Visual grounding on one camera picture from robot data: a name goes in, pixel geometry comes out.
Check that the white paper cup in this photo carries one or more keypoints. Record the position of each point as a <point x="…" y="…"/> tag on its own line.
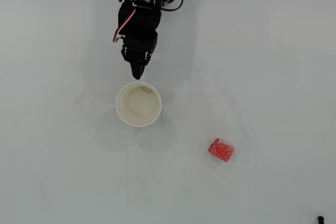
<point x="138" y="104"/>

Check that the small black object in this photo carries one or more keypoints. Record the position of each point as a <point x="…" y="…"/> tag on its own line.
<point x="320" y="219"/>

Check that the red cube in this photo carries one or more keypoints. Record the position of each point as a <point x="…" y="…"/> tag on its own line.
<point x="221" y="150"/>

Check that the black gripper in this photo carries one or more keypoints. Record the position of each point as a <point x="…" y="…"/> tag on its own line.
<point x="136" y="54"/>

